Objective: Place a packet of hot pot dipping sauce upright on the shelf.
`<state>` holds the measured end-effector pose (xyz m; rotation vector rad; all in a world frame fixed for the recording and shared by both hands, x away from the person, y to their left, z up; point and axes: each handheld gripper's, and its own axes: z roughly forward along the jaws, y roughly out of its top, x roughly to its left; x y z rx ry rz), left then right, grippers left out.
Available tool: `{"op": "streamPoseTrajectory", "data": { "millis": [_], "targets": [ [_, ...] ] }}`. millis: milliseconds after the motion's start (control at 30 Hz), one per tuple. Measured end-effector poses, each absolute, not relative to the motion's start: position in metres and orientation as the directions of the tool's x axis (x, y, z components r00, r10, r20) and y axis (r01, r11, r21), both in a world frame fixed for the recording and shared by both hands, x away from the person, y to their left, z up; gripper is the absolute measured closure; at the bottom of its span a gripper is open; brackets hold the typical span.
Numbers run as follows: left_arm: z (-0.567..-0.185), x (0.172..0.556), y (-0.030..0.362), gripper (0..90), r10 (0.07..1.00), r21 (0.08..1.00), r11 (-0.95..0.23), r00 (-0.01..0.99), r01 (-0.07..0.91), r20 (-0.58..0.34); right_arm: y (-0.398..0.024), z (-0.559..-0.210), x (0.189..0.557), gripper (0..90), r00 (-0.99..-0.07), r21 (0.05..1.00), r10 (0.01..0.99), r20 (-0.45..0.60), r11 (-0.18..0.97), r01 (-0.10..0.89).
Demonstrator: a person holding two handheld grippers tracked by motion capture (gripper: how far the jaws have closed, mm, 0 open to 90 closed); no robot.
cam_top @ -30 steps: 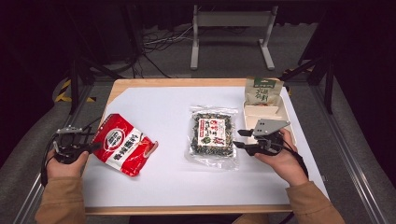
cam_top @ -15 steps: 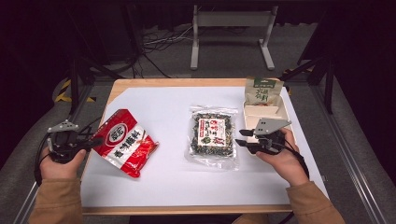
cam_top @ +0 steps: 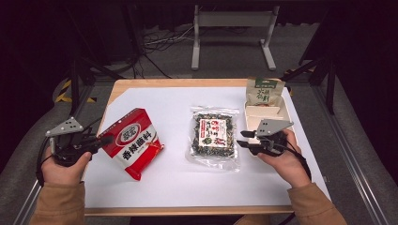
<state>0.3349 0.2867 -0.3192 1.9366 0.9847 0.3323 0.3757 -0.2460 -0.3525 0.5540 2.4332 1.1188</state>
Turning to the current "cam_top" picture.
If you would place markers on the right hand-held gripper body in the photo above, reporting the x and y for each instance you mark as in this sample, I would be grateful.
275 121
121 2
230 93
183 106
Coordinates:
272 126

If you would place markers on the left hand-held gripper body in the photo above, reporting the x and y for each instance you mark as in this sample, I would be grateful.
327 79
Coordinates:
65 128

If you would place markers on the white plastic divided bin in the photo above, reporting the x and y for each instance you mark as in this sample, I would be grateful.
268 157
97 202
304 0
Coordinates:
263 112

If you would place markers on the red seasoning packet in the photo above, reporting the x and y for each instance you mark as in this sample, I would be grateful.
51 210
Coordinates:
133 143

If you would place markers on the green beige snack packet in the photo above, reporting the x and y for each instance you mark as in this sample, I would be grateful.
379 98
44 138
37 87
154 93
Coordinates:
264 92

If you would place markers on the clear dried seaweed packet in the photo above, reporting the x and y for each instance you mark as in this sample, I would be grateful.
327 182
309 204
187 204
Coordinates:
209 134

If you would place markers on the person's right hand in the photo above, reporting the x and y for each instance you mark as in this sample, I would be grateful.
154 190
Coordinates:
287 168

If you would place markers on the person's left hand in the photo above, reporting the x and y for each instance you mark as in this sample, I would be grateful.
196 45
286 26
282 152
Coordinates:
62 173

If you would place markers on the yellow black hazard tape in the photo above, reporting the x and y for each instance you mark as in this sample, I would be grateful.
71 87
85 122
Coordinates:
64 90

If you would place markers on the black metal stand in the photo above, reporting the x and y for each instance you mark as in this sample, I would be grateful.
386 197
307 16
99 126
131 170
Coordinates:
75 81
330 84

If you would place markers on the white paper sheet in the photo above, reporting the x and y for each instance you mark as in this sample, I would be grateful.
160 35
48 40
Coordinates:
175 103

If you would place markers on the grey metal stand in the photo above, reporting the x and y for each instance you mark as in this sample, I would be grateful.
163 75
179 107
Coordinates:
233 18

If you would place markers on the aluminium floor rail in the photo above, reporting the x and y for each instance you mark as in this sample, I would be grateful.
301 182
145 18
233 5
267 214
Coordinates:
59 125
350 156

